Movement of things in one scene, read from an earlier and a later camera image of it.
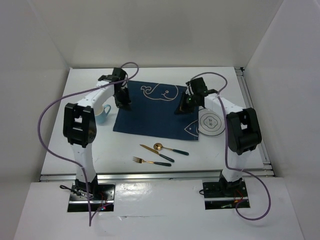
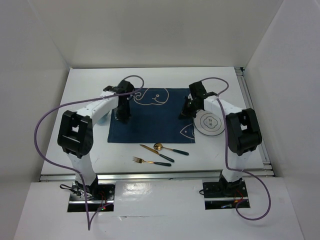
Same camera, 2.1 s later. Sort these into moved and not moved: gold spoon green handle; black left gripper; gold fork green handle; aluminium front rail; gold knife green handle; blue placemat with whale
Moved: black left gripper; blue placemat with whale
Not moved: gold knife green handle; aluminium front rail; gold spoon green handle; gold fork green handle
